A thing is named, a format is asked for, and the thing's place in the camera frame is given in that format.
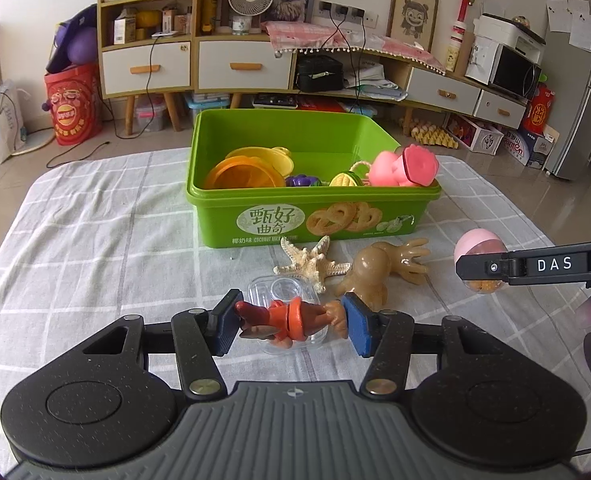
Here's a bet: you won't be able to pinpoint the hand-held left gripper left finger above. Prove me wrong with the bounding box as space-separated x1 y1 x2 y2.
78 289 246 402

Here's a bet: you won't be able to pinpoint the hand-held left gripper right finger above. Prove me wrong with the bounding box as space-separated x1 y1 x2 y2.
342 294 513 395

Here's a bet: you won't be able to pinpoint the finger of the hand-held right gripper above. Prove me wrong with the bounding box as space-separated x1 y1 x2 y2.
455 252 513 282

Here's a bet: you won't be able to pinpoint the pink capsule ball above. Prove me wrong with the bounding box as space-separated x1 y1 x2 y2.
453 228 509 295

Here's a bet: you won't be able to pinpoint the orange brown toy figure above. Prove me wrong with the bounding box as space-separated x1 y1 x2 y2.
234 297 346 347

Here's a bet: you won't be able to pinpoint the green plastic cookie box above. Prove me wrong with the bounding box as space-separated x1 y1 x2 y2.
186 108 442 250

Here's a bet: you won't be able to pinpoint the pink beaver toy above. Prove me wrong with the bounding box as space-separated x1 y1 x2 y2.
365 144 439 187

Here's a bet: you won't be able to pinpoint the orange toy pumpkin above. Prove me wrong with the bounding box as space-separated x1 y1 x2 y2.
204 156 286 190

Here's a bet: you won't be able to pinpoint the purple toy grapes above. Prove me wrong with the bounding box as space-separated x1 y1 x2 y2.
284 173 323 188

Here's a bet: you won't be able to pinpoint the yellow toy pot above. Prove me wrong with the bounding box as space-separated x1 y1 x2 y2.
226 145 295 176

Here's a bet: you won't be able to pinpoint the brown octopus toy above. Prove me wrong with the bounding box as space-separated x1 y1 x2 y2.
333 238 431 311

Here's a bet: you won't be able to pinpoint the clear plastic case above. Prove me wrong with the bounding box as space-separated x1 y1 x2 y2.
248 275 329 348

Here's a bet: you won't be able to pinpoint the beige starfish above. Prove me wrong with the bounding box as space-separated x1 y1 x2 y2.
274 235 352 293

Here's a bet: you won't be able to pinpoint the blue and white carton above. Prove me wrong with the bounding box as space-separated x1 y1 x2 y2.
505 130 559 167

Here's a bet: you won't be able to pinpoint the white and red carton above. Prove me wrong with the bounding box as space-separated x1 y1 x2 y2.
445 114 505 157

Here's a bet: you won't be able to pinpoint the grey checkered blanket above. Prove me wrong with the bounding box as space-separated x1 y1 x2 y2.
0 149 591 461

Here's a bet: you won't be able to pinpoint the yellow egg tray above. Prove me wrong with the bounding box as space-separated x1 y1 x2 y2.
405 117 460 150

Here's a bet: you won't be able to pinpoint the red gift box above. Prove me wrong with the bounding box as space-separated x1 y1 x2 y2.
520 85 556 136

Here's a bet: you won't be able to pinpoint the low wooden drawer cabinet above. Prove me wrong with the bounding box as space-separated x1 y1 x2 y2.
290 47 529 131

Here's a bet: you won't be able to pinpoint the grey refrigerator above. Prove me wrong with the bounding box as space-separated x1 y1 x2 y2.
543 0 591 181

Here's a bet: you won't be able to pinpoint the black microwave oven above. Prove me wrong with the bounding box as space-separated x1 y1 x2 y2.
490 42 543 101

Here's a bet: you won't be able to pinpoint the yellow printed bottle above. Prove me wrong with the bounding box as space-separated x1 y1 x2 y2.
444 20 469 73

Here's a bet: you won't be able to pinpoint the clear storage bin blue lid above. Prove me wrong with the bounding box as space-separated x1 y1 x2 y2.
184 92 234 128

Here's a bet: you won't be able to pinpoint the white printer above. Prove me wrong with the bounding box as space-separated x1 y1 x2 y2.
475 13 546 58

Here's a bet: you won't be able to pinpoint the black bag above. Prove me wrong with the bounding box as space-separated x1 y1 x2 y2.
295 55 346 93

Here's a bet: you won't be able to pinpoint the framed cartoon girl picture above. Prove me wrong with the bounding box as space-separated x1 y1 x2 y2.
386 0 439 53

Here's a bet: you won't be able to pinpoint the wooden shelf cabinet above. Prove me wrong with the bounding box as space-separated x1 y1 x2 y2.
97 0 296 138

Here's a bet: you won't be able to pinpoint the red printed bucket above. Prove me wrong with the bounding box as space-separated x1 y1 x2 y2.
44 62 104 147

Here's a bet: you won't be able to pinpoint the pink tasselled cloth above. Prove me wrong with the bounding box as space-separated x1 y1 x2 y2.
260 21 446 76

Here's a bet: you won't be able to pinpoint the purple plush toy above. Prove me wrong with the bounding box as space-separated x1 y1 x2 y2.
46 4 99 75

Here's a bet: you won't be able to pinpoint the black floor cable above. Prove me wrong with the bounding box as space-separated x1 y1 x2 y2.
46 141 109 170

